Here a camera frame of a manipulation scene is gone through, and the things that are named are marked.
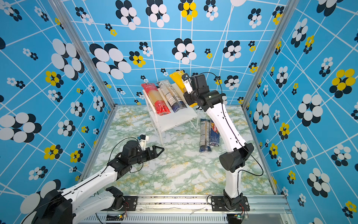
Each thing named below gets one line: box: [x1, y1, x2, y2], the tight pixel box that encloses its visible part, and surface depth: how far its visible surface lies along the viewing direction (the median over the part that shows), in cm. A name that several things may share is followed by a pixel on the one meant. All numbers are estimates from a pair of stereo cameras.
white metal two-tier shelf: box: [142, 82, 199, 145], surface depth 76 cm
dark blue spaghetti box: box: [210, 119, 221, 147], surface depth 98 cm
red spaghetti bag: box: [141, 82, 172, 116], surface depth 75 cm
